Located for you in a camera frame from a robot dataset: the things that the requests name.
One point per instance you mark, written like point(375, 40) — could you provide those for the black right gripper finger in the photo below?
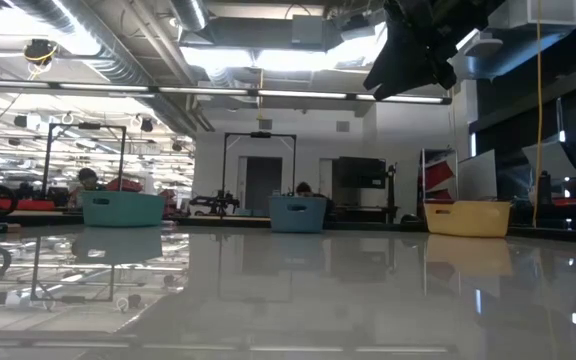
point(423, 77)
point(395, 55)

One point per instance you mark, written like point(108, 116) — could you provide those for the yellow plastic bin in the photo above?
point(468, 222)

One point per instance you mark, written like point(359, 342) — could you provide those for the blue-grey plastic bin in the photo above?
point(298, 220)

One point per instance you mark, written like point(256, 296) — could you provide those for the teal plastic bin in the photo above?
point(123, 212)

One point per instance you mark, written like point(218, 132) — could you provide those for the black background robot arm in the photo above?
point(215, 202)

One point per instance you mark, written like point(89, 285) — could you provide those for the ceiling light tube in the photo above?
point(103, 86)
point(303, 94)
point(408, 99)

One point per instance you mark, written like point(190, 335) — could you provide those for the white ceiling fixture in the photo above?
point(483, 47)

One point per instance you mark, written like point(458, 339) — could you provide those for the white ceiling box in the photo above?
point(543, 12)

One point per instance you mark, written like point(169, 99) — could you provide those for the white monitor back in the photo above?
point(478, 175)

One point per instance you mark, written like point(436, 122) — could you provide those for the black background monitor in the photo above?
point(358, 172)

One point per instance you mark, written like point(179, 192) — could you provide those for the grey monitor back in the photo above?
point(550, 160)

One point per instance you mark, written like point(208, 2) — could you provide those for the person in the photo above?
point(305, 189)
point(88, 180)

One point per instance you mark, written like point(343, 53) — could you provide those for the black bottle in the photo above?
point(544, 190)

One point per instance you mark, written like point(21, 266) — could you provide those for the red flat item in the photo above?
point(565, 201)

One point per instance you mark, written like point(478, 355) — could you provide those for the black office desk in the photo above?
point(568, 215)

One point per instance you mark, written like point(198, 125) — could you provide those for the black yellow ceiling reel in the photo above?
point(40, 50)

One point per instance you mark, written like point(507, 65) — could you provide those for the red tray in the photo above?
point(28, 204)

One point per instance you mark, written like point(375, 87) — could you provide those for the grey ceiling duct box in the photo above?
point(308, 30)

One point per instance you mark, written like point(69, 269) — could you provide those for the black metal frame stand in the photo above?
point(260, 135)
point(46, 165)

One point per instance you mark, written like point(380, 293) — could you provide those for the silver ceiling air duct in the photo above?
point(93, 35)

